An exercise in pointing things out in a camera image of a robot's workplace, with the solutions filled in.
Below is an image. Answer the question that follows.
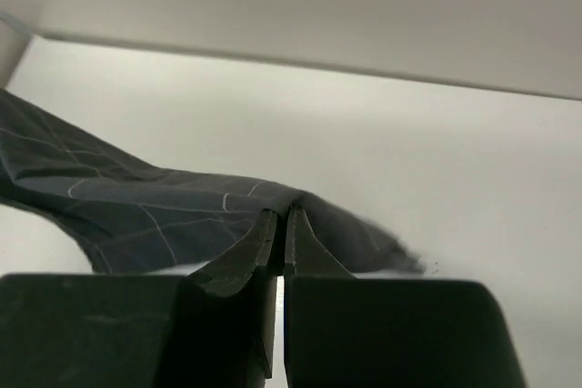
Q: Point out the dark grey checked cloth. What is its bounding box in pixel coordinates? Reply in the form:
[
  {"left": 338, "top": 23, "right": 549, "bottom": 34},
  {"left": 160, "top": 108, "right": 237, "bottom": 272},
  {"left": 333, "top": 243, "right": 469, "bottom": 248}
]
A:
[{"left": 1, "top": 92, "right": 424, "bottom": 274}]

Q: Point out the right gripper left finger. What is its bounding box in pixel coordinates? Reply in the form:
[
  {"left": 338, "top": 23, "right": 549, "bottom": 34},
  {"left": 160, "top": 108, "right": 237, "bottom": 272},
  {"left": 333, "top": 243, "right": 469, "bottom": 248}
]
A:
[{"left": 158, "top": 211, "right": 278, "bottom": 387}]

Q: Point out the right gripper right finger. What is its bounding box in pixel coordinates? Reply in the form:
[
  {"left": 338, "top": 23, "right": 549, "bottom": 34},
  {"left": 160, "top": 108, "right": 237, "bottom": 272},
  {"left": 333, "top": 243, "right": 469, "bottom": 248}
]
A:
[{"left": 284, "top": 207, "right": 526, "bottom": 387}]

